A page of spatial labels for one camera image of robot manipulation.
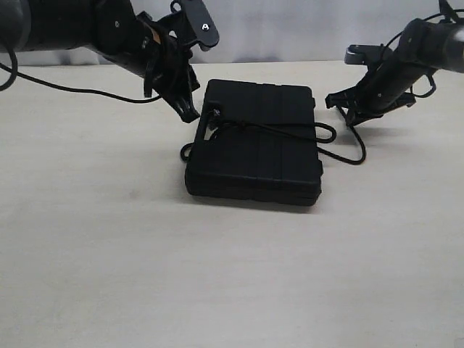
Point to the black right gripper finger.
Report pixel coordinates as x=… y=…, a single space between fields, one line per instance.
x=348 y=98
x=357 y=113

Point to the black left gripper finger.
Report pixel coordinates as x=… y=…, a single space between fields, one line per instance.
x=183 y=105

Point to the white backdrop curtain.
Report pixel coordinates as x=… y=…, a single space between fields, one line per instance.
x=266 y=31

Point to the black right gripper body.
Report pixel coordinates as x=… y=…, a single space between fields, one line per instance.
x=385 y=89

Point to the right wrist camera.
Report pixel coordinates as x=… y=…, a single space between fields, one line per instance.
x=367 y=55

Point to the black plastic carry case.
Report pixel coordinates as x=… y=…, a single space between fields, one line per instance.
x=256 y=141

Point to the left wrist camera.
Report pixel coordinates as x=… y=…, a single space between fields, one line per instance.
x=196 y=25

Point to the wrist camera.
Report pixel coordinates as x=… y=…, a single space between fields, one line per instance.
x=367 y=55
x=196 y=25

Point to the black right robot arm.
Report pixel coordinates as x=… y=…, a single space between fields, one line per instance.
x=435 y=46

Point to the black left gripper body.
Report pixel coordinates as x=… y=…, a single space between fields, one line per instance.
x=168 y=70

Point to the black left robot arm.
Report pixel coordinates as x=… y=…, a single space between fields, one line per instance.
x=109 y=28

